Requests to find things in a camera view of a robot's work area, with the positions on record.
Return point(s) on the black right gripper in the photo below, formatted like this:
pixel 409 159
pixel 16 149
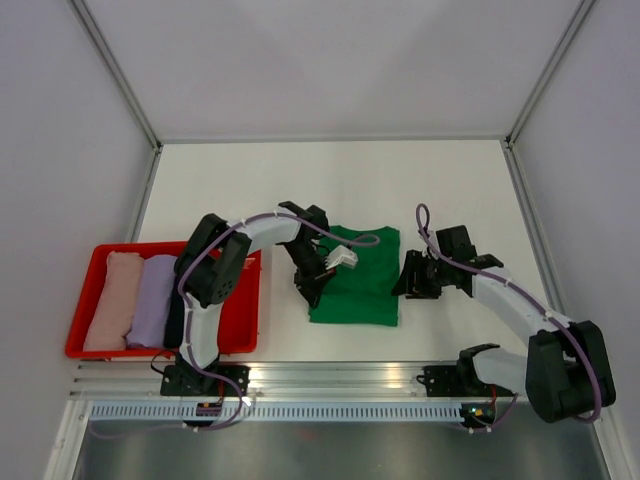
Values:
pixel 414 263

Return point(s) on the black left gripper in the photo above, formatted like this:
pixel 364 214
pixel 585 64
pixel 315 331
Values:
pixel 312 285

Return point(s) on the green t shirt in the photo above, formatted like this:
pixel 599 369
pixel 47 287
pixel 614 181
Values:
pixel 363 295

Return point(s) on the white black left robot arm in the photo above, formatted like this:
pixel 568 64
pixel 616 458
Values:
pixel 208 271

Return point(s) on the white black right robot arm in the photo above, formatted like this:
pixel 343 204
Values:
pixel 565 371

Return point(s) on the red plastic bin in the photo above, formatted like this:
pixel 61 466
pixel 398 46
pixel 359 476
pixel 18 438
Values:
pixel 239 317

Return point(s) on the black rolled t shirt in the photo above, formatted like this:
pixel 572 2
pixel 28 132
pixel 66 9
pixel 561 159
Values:
pixel 174 326

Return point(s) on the lavender rolled t shirt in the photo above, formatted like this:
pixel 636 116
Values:
pixel 153 303

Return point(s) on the pink rolled t shirt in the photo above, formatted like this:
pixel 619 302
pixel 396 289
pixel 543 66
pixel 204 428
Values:
pixel 114 314

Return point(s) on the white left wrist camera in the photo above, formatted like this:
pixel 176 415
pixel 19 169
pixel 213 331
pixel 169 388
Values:
pixel 341 256

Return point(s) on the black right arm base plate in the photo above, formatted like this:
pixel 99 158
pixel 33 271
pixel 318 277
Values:
pixel 440 382

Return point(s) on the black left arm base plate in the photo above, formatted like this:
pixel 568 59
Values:
pixel 235 382

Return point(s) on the aluminium mounting rail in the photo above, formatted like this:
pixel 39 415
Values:
pixel 270 381

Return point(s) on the white slotted cable duct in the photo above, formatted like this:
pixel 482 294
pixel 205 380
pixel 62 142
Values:
pixel 277 411

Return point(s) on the aluminium frame post right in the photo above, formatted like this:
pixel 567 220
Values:
pixel 561 49

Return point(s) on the aluminium frame post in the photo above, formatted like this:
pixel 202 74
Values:
pixel 99 42
pixel 561 49

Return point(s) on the aluminium frame post left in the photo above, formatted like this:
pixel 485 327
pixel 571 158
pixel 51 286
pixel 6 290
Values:
pixel 99 42

